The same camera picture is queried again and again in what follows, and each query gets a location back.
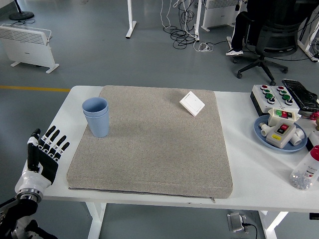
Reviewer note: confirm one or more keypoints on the beige red-rocker switch box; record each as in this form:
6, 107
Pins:
276, 139

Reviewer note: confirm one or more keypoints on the black round stand base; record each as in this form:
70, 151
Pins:
22, 16

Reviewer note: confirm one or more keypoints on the black marbled tray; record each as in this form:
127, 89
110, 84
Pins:
301, 94

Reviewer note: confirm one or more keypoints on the blue round plate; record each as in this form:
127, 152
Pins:
279, 149

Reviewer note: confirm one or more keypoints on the white desk leg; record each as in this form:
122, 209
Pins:
130, 25
197, 22

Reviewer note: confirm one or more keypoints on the clear red-capped bottle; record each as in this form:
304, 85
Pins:
305, 171

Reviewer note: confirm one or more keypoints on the white three-button control box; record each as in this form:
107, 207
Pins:
263, 99

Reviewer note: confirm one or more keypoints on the small white pipe fitting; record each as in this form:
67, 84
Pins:
264, 130

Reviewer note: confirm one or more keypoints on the brown small object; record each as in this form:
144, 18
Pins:
317, 124

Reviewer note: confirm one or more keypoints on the black office chair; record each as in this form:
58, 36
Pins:
279, 37

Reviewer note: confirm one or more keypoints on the grey-brown cushion mat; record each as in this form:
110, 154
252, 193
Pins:
162, 149

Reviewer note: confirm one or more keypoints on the white table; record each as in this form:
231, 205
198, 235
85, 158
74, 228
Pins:
249, 174

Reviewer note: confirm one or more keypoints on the red shiny object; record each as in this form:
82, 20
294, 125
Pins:
315, 116

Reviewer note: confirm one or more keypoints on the white wall switch plate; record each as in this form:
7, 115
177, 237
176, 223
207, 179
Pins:
192, 103

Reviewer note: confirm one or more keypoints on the white desk frame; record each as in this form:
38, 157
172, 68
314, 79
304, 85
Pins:
305, 44

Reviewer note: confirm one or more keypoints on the seated person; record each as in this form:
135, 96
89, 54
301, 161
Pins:
240, 30

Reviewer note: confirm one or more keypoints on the white panel heater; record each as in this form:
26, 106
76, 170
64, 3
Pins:
219, 15
27, 52

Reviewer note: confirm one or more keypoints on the white four-button control box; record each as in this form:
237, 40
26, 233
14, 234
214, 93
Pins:
279, 95

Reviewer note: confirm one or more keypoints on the large white pipe fitting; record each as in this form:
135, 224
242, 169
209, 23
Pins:
299, 135

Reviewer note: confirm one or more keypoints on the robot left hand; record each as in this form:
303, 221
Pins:
32, 180

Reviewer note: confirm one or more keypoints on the grey metal foot pedal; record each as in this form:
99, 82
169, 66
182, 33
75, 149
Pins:
235, 221

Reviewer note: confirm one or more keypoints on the black table control panel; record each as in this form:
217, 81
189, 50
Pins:
314, 216

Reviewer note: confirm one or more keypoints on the blue ribbed plastic cup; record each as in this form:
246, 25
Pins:
96, 105
98, 127

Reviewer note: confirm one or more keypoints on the white green-red push-button switch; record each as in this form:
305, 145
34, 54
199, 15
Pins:
274, 119

